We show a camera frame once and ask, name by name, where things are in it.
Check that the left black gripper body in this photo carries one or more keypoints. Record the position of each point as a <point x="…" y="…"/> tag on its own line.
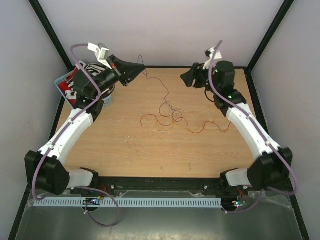
<point x="122" y="74"/>

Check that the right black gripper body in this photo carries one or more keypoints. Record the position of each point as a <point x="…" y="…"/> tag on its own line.
<point x="202" y="80"/>

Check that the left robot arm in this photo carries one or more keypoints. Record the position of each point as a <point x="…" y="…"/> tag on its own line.
<point x="45" y="168"/>

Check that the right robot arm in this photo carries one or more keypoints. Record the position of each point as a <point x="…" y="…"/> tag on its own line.
<point x="270" y="167"/>

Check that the zebra striped cloth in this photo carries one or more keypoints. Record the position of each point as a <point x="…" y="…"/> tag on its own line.
<point x="92" y="68"/>

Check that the red cloth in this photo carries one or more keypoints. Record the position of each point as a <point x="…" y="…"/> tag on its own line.
<point x="66" y="86"/>

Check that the left green circuit board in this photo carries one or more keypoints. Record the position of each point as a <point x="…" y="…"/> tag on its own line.
<point x="95" y="201"/>

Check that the green circuit board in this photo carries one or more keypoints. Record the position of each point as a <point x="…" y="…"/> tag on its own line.
<point x="95" y="201"/>
<point x="239" y="203"/>

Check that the right green circuit board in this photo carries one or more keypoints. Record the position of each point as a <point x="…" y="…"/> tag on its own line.
<point x="239" y="203"/>

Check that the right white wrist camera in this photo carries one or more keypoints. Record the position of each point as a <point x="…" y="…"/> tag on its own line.
<point x="211" y="53"/>

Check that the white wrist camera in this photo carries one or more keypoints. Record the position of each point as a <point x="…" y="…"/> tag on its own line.
<point x="101" y="53"/>
<point x="211" y="53"/>

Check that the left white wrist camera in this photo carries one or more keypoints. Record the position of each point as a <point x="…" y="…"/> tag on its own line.
<point x="101" y="53"/>

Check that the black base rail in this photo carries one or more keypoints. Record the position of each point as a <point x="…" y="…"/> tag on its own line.
<point x="205" y="186"/>

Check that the light blue slotted cable duct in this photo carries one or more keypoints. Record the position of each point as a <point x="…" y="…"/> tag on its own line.
<point x="133" y="202"/>

